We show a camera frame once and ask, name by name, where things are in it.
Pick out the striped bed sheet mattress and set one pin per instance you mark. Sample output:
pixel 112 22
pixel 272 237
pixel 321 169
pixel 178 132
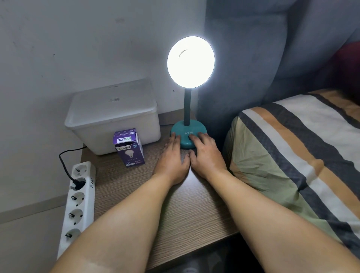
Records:
pixel 298 146

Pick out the white power strip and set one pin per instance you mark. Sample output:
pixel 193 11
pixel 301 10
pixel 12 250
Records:
pixel 76 208

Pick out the grey upholstered headboard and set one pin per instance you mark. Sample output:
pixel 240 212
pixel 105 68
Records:
pixel 253 56

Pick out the person's right hand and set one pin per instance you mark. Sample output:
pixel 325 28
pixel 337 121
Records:
pixel 206 159

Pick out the white plastic storage box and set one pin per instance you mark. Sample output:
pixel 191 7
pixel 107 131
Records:
pixel 112 118

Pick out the person's right forearm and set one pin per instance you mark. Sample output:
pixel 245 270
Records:
pixel 270 225

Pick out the person's right thumb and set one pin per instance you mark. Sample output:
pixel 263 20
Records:
pixel 191 157

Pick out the person's left forearm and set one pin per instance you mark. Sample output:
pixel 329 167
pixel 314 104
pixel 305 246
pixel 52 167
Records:
pixel 123 222

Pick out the person's left thumb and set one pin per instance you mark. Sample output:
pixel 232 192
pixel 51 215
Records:
pixel 186 161

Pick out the person's left hand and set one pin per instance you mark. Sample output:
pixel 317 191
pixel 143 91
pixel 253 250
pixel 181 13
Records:
pixel 170 161

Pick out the dark red pillow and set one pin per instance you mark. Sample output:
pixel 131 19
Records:
pixel 350 66

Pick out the teal desk lamp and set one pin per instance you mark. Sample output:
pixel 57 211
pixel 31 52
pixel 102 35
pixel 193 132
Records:
pixel 188 112

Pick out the purple light bulb carton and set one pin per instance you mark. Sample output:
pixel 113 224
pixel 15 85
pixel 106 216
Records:
pixel 130 152

